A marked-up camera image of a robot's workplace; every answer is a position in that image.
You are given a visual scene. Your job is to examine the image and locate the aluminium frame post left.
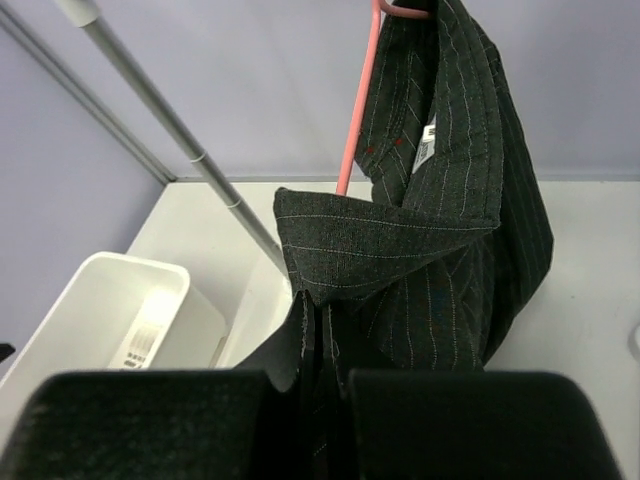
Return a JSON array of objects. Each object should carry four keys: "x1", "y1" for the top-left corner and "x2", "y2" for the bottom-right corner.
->
[{"x1": 1, "y1": 1, "x2": 177, "y2": 185}]

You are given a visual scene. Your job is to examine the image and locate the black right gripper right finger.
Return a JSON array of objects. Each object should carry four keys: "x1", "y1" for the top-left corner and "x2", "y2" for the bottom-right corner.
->
[{"x1": 319, "y1": 307, "x2": 626, "y2": 480}]

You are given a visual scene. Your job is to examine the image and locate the silver clothes rack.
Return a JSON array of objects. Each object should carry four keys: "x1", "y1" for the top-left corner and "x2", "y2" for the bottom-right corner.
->
[{"x1": 56, "y1": 0, "x2": 287, "y2": 274}]

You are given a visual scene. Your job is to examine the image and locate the white plastic basket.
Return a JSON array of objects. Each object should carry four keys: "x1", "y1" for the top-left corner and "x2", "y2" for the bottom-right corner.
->
[{"x1": 0, "y1": 251, "x2": 232, "y2": 389}]

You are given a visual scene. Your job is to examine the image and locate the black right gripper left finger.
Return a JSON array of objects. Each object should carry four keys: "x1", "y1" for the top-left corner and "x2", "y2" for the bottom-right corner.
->
[{"x1": 9, "y1": 294, "x2": 314, "y2": 480}]

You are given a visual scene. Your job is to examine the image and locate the pink wire hanger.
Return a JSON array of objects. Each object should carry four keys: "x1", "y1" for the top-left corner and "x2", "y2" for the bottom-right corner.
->
[{"x1": 336, "y1": 0, "x2": 435, "y2": 196}]

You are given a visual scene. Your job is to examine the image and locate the black pinstriped shirt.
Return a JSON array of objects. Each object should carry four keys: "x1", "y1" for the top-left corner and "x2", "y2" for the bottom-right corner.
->
[{"x1": 273, "y1": 0, "x2": 555, "y2": 374}]

